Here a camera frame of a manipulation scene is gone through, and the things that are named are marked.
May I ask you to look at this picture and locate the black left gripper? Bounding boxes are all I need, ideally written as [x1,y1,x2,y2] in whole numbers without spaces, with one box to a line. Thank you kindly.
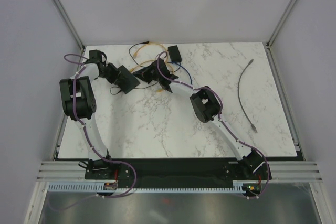
[98,64,127,87]

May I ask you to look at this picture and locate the black network switch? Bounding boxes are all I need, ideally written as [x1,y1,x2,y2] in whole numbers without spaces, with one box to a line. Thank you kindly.
[114,66,140,94]

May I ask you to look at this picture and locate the blue ethernet cable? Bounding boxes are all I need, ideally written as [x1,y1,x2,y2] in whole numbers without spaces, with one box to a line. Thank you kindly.
[167,61,195,90]

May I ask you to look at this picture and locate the yellow ethernet cable short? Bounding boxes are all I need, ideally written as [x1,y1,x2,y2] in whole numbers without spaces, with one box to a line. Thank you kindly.
[133,42,167,57]

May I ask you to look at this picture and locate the yellow ethernet cable long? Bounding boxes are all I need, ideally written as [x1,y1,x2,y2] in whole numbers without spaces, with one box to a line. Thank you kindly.
[130,60,179,93]

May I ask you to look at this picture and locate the grey ethernet cable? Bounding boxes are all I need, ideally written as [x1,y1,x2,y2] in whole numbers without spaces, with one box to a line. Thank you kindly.
[237,59,258,133]

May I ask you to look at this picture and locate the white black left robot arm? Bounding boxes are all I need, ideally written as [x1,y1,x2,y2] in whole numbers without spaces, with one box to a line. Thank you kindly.
[59,50,121,179]

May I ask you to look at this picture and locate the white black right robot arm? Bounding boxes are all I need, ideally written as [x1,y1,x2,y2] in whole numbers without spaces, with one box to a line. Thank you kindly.
[133,59,265,179]

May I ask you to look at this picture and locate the black power adapter box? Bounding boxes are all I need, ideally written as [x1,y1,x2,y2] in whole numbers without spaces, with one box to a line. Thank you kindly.
[167,45,182,63]

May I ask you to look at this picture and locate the purple robot cable right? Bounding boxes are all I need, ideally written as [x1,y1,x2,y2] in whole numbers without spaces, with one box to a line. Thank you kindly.
[156,52,271,200]

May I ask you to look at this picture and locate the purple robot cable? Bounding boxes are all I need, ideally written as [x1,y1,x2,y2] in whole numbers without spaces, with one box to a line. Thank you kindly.
[156,52,271,200]
[47,53,139,211]

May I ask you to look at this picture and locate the purple robot cable left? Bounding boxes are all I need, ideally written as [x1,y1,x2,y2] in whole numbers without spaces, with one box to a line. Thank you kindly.
[47,53,139,211]

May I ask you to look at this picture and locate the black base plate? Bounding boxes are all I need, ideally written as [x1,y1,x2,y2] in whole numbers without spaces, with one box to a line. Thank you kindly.
[78,158,271,188]

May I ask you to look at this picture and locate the aluminium frame rail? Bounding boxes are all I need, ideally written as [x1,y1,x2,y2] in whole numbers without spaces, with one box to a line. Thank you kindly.
[37,158,322,182]

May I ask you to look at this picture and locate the white slotted cable duct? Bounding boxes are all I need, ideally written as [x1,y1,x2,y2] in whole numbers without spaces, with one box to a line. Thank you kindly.
[47,181,260,194]

